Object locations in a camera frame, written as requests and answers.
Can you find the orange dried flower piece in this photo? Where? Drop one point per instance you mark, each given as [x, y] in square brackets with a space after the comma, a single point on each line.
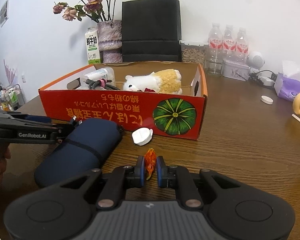
[150, 162]

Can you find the purple tissue pack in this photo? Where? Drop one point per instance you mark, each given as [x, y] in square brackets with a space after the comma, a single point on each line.
[287, 84]

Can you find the white round cap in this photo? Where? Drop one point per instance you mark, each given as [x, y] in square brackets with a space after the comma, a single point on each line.
[267, 100]

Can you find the navy blue pouch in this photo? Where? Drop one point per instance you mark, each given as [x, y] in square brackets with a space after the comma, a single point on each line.
[86, 148]

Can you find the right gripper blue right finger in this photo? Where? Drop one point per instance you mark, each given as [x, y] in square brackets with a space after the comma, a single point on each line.
[181, 181]

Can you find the white yellow plush toy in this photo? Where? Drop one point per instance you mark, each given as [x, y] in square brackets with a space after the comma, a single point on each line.
[165, 81]

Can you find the clear jar with seeds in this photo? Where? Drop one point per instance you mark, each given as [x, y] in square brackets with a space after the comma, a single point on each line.
[193, 52]

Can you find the middle water bottle red label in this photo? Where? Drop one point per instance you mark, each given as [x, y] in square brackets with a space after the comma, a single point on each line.
[229, 43]

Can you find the clear glass cup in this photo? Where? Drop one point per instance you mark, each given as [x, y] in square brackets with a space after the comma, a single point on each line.
[214, 67]

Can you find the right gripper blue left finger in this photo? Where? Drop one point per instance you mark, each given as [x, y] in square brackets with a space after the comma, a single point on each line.
[116, 184]

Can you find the white tin box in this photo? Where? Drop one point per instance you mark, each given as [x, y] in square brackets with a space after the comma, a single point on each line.
[235, 70]

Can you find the purple ceramic vase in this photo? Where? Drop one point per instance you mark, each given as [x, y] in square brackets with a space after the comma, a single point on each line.
[110, 41]

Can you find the translucent plastic container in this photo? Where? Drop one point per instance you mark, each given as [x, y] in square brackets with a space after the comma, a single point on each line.
[106, 73]

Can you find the left water bottle red label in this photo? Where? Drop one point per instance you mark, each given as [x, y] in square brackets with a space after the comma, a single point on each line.
[215, 41]

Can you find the white round camera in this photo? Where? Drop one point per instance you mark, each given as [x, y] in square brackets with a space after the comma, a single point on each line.
[255, 60]

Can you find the water bottle red label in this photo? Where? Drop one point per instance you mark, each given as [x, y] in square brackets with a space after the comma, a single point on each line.
[229, 43]
[215, 41]
[242, 46]

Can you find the green white milk carton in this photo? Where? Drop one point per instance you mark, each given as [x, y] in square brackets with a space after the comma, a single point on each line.
[93, 52]

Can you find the red cardboard pumpkin box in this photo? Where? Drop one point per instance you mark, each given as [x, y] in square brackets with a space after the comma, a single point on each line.
[171, 115]

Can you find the dried pink rose bouquet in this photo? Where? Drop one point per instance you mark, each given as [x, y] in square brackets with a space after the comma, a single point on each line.
[96, 10]

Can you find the black cable bundle pink tie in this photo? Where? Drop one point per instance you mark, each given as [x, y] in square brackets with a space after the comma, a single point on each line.
[101, 84]

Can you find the white power strip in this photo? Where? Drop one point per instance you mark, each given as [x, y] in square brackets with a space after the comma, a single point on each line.
[263, 81]

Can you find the right water bottle red label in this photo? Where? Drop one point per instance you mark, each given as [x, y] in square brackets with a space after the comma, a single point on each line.
[242, 46]

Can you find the black paper shopping bag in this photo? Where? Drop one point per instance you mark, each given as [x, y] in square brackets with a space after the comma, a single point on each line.
[151, 30]

